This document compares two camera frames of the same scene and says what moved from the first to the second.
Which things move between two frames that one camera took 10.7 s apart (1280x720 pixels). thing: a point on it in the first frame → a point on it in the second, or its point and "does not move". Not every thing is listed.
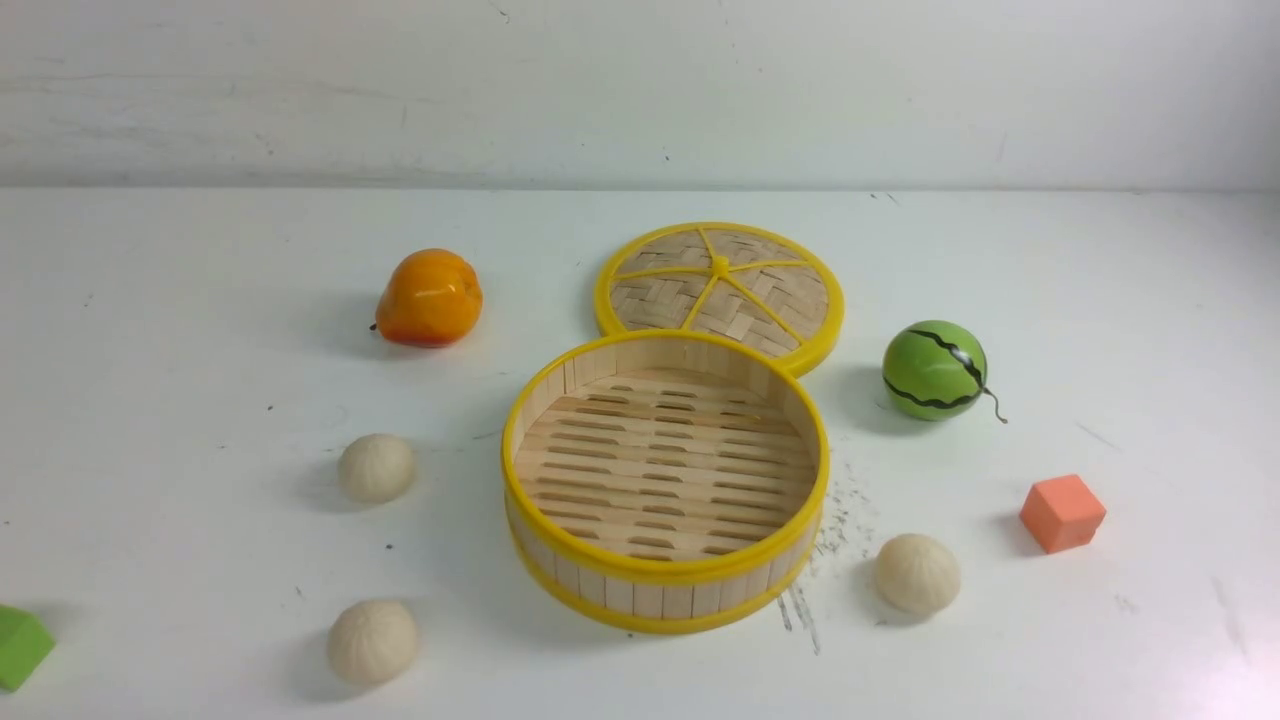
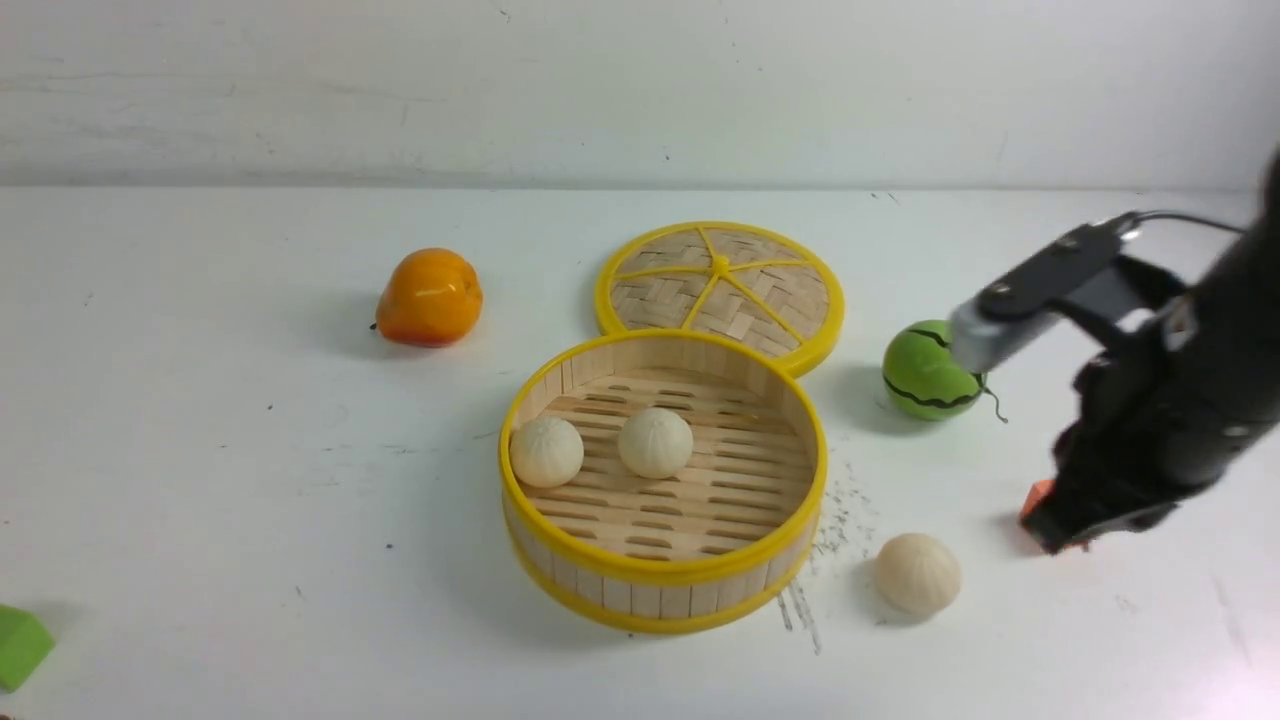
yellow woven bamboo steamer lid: [758, 288] does not move
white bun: [372, 642] → [547, 451]
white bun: [377, 468] → [655, 443]
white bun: [918, 573] does not move
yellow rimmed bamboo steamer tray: [667, 482] does not move
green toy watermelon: [936, 371] does not move
